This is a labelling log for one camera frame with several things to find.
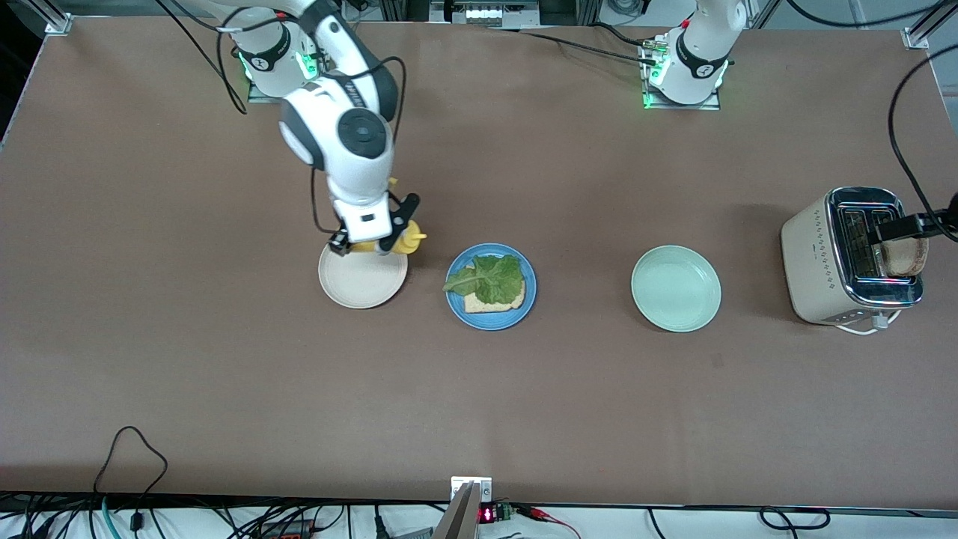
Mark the aluminium frame corner profile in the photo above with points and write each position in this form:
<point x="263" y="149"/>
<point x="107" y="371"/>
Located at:
<point x="924" y="26"/>
<point x="56" y="19"/>

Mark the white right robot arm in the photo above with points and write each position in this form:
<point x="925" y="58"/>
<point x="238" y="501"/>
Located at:
<point x="352" y="180"/>

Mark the red and black connector box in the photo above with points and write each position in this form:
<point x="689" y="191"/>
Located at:
<point x="288" y="530"/>

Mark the lit electronics box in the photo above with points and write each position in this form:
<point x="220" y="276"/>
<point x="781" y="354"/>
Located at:
<point x="486" y="13"/>

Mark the pale green round plate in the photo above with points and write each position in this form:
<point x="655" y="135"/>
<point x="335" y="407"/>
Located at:
<point x="676" y="288"/>

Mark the beige round plate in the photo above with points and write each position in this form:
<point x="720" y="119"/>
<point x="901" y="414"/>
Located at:
<point x="363" y="281"/>

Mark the small red display board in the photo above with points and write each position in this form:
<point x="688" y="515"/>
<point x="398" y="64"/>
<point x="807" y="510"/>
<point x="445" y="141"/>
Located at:
<point x="490" y="514"/>

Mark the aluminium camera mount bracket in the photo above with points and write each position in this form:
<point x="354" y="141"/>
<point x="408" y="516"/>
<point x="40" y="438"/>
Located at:
<point x="468" y="516"/>

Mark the cream and chrome toaster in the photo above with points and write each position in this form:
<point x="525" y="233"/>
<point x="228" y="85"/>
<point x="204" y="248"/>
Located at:
<point x="816" y="262"/>

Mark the yellow mustard squeeze bottle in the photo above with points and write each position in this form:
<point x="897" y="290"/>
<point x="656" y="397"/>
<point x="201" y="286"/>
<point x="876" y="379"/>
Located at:
<point x="412" y="241"/>

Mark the toasted bread slice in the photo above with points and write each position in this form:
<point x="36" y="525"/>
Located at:
<point x="494" y="308"/>
<point x="905" y="258"/>

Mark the blue round plate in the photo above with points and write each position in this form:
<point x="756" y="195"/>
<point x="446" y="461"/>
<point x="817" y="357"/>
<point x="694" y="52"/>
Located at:
<point x="490" y="320"/>

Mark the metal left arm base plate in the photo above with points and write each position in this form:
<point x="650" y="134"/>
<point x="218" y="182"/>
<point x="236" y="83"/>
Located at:
<point x="707" y="105"/>

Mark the green lettuce leaf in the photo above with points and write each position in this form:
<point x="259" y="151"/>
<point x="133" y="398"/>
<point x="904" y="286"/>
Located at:
<point x="494" y="278"/>

